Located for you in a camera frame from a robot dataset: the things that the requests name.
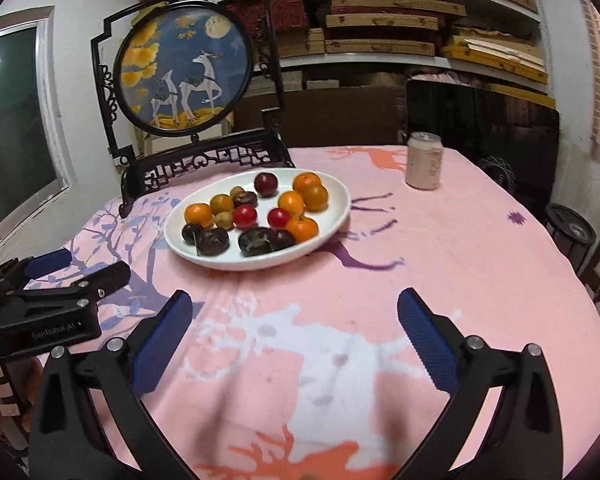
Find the deer picture carved black screen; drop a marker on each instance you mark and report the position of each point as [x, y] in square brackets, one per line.
[180, 75]

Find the small orange citrus fruit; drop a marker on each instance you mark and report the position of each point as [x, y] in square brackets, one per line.
[301, 228]

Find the small yellow-orange round fruit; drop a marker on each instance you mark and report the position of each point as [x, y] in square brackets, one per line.
[221, 203]

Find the dark red patterned box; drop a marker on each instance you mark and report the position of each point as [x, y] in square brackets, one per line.
[275, 15]

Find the orange mandarin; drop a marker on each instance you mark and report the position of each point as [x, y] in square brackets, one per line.
[199, 213]
[306, 181]
[291, 203]

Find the smooth yellow-orange round fruit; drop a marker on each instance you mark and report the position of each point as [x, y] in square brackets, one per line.
[315, 197]

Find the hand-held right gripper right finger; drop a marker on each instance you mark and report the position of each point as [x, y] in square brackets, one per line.
[427, 345]

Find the stack of flat wooden boxes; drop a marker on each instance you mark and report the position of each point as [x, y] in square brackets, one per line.
[380, 20]

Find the dark cherry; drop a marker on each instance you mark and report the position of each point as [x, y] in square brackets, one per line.
[192, 232]

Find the red cherry tomato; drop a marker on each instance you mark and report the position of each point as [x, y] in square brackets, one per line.
[278, 217]
[244, 215]

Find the dark purple plum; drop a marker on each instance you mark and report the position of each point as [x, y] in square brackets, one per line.
[283, 237]

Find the small yellow kumquat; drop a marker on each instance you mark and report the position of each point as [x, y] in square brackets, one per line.
[224, 220]

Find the white oval plate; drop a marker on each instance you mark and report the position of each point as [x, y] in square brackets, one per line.
[230, 259]

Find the pale pink drink can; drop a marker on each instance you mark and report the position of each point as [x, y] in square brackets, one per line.
[425, 160]

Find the small brownish-yellow fruit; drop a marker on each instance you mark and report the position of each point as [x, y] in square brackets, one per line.
[237, 190]

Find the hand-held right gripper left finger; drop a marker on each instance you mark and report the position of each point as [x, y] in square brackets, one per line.
[165, 345]

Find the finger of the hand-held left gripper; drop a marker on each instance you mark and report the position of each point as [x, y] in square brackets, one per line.
[95, 280]
[50, 261]

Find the dark brown water chestnut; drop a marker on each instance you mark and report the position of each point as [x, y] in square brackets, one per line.
[256, 241]
[245, 198]
[212, 241]

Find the window with pale frame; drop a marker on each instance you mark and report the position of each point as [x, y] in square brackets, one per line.
[15, 120]

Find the black round stool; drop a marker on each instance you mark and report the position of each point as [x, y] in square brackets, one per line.
[570, 225]

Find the white wall shelf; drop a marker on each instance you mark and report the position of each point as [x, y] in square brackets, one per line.
[330, 60]

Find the pink printed tablecloth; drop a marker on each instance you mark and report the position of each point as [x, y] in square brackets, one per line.
[430, 260]

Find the dark red plum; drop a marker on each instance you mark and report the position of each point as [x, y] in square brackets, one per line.
[266, 183]

